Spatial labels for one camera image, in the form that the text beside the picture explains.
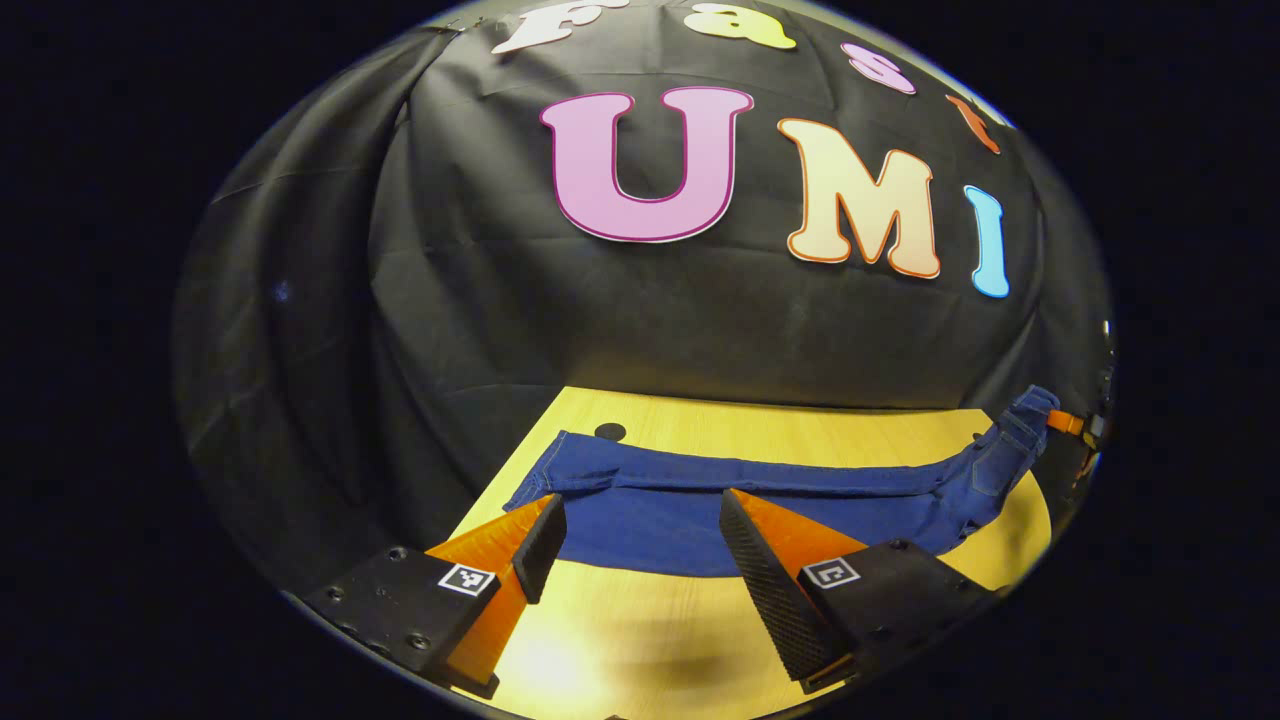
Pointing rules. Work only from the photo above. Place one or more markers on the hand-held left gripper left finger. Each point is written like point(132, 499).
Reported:
point(540, 550)

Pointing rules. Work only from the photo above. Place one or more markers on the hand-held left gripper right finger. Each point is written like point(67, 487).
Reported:
point(765, 590)

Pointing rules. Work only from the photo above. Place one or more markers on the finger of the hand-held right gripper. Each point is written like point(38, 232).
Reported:
point(1066, 422)

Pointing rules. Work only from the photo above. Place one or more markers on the blue denim jeans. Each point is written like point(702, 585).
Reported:
point(660, 510)

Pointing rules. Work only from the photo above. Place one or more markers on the black backdrop cloth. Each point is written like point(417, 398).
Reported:
point(450, 300)

